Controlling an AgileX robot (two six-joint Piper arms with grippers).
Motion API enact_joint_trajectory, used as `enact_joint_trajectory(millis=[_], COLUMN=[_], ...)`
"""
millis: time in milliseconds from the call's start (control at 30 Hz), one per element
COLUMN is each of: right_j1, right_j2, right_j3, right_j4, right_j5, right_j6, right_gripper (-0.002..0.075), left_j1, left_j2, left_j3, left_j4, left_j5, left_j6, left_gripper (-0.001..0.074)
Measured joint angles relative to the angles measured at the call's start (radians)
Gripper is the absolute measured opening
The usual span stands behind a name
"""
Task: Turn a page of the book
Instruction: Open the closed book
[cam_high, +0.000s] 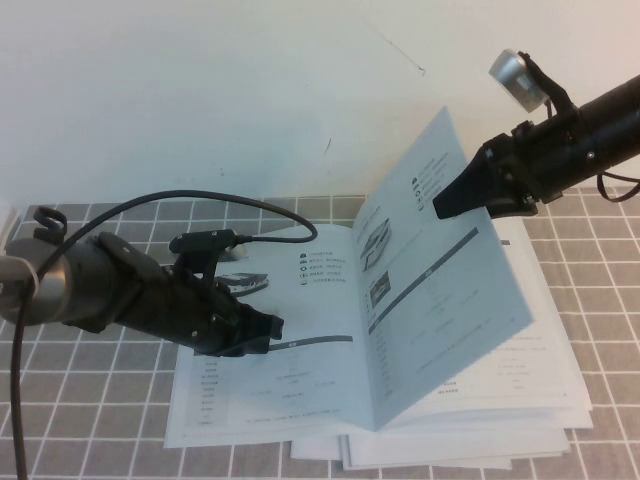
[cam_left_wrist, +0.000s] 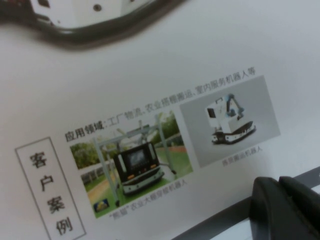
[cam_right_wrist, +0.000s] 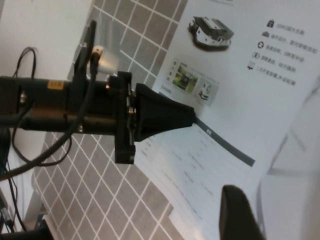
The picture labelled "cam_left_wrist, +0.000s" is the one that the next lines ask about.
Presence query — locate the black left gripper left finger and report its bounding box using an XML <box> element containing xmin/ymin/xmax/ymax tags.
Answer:
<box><xmin>250</xmin><ymin>176</ymin><xmax>311</xmax><ymax>240</ymax></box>

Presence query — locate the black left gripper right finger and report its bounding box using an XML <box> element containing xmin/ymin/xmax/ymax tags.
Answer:
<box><xmin>278</xmin><ymin>175</ymin><xmax>320</xmax><ymax>240</ymax></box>

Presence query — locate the white product manual book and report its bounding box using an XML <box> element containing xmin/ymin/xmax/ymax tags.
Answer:
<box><xmin>0</xmin><ymin>0</ymin><xmax>320</xmax><ymax>240</ymax></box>

